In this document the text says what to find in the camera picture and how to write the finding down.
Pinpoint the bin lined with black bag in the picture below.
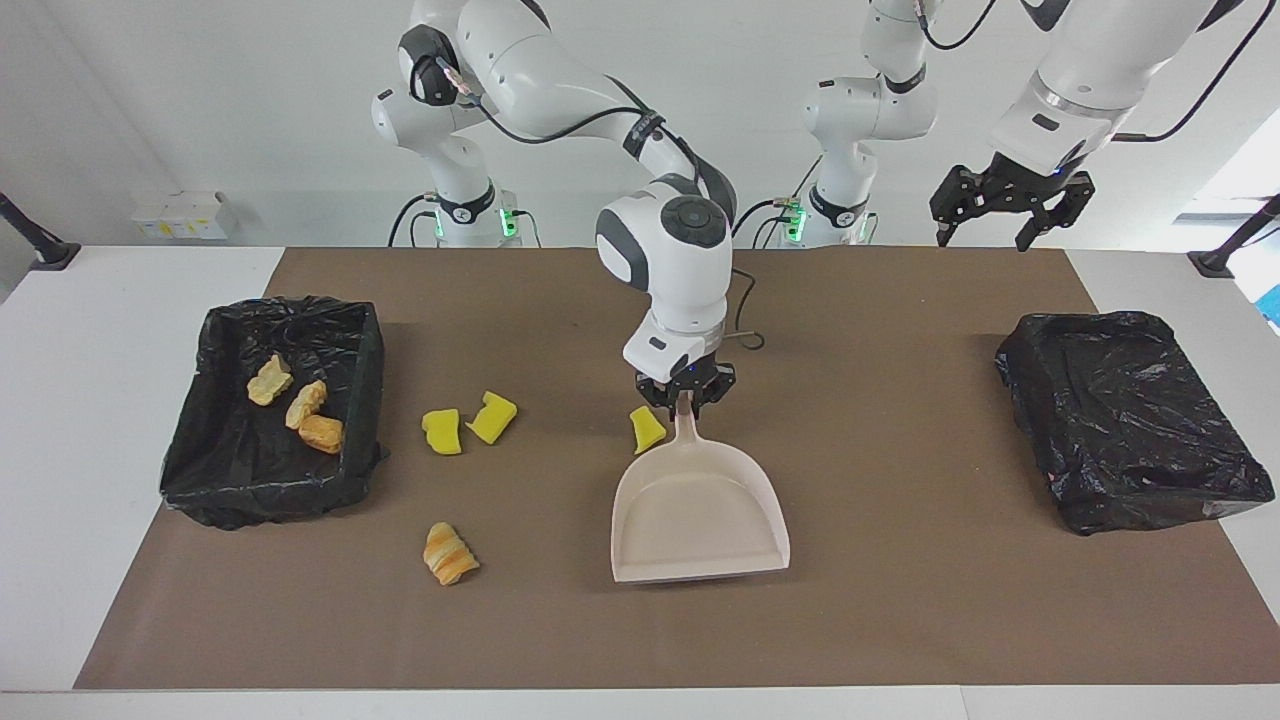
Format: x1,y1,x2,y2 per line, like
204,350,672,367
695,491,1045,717
160,295,391,531
995,310,1276,536

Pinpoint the brown table mat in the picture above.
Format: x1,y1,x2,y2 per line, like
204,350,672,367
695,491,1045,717
73,247,1280,691

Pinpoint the pale yellow bread piece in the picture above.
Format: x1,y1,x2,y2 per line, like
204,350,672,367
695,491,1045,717
247,354,295,407

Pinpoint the black camera stand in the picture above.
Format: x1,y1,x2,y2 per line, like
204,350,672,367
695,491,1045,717
0,190,81,271
1188,193,1280,279

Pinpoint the black base cable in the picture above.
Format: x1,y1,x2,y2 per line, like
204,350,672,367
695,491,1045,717
730,198,801,249
388,193,441,248

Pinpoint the white wall socket box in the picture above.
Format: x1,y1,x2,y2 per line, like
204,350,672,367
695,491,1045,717
132,190,233,241

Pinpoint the ridged golden bread piece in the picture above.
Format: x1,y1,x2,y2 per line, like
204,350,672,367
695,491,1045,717
285,379,329,431

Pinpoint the brown bread roll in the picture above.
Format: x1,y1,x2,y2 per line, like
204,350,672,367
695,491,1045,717
298,414,346,455

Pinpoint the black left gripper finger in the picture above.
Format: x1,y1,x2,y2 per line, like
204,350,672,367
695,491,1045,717
929,166,991,247
1015,172,1096,252

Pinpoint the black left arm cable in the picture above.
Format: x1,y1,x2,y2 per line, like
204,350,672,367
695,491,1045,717
920,0,1280,141

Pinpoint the striped orange croissant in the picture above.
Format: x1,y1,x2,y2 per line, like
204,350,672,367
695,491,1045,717
423,521,481,587

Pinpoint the notched yellow sponge piece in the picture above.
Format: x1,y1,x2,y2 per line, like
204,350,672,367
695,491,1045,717
465,391,519,446

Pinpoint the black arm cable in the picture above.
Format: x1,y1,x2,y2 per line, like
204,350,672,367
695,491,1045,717
920,0,1280,141
435,55,767,351

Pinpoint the beige plastic dustpan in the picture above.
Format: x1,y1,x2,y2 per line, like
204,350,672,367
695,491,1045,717
611,395,791,584

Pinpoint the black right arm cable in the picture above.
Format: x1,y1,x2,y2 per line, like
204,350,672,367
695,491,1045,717
435,55,767,351

